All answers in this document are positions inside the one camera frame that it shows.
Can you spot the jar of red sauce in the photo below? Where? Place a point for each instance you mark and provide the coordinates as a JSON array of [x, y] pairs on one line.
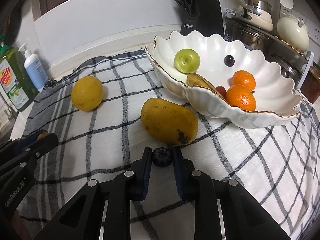
[[311, 85]]

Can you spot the small brownish banana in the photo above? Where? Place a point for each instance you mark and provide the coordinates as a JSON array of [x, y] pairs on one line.
[[196, 80]]

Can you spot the black knife block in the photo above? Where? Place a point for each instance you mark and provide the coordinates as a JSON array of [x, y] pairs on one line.
[[204, 16]]

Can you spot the white wall socket strip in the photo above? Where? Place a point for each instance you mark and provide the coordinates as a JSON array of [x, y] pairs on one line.
[[313, 28]]

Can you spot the green dish soap bottle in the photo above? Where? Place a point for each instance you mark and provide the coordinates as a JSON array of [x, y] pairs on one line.
[[15, 80]]

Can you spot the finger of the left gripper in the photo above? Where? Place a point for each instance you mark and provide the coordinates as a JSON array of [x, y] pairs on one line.
[[17, 146], [34, 151]]

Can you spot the blue pump soap bottle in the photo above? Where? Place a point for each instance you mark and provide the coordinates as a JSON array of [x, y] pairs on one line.
[[34, 68]]

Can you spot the cream kettle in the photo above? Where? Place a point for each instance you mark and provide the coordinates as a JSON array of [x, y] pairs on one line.
[[293, 31]]

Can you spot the dark purple plum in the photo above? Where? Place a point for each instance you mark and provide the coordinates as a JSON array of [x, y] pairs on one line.
[[229, 60]]

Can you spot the blueberry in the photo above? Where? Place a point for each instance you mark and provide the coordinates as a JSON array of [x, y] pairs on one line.
[[161, 157]]

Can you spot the checkered kitchen cloth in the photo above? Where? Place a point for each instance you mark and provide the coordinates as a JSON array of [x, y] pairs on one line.
[[95, 112]]

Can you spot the steel pot under rack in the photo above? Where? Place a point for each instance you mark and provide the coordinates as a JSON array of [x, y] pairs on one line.
[[251, 38]]

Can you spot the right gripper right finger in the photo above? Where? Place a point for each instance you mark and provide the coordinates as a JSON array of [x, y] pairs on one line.
[[223, 210]]

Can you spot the large orange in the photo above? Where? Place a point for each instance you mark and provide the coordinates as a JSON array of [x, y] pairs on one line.
[[240, 96]]

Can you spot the glass pot lid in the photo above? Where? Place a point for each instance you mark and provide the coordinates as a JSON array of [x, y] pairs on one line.
[[287, 69]]

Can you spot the cream saucepan with handle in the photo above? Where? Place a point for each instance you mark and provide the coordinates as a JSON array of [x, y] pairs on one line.
[[254, 16]]

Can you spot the yellow mango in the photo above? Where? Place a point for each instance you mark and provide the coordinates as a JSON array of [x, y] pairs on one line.
[[168, 122]]

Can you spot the small yellow-green fruit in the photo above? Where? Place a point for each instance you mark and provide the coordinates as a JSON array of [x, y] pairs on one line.
[[42, 135]]

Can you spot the red grape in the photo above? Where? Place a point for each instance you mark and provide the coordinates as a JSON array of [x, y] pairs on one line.
[[221, 90]]

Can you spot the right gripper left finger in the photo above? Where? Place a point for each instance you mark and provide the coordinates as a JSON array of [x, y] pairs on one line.
[[102, 210]]

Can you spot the small orange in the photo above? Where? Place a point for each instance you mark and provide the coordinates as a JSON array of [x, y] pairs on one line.
[[244, 78]]

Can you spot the yellow lemon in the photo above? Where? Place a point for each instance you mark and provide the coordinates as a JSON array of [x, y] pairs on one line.
[[87, 93]]

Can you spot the metal kitchen rack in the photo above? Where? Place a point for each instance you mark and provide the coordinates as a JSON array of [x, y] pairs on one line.
[[301, 61]]

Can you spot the green apple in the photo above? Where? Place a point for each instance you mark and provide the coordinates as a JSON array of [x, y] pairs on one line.
[[187, 61]]

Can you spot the white scalloped fruit bowl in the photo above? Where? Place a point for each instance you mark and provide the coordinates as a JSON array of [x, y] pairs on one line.
[[277, 103]]

